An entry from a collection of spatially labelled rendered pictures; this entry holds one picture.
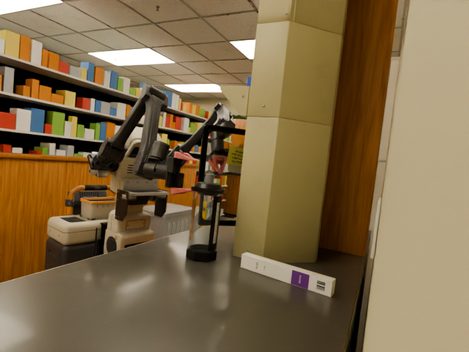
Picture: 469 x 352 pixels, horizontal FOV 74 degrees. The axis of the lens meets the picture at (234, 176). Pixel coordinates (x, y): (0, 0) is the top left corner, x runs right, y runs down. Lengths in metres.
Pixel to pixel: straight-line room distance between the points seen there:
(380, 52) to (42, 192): 2.48
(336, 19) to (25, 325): 1.14
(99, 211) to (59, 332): 1.46
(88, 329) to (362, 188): 1.03
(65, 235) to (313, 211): 1.38
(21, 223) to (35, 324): 2.16
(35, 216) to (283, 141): 2.25
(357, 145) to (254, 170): 0.48
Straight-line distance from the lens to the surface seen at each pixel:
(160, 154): 1.10
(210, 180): 0.97
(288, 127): 1.02
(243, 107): 1.05
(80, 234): 2.00
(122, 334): 0.64
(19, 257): 2.90
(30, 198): 2.81
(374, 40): 1.41
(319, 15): 1.15
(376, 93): 1.35
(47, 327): 0.68
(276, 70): 1.04
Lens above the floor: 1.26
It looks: 3 degrees down
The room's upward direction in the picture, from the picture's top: 6 degrees clockwise
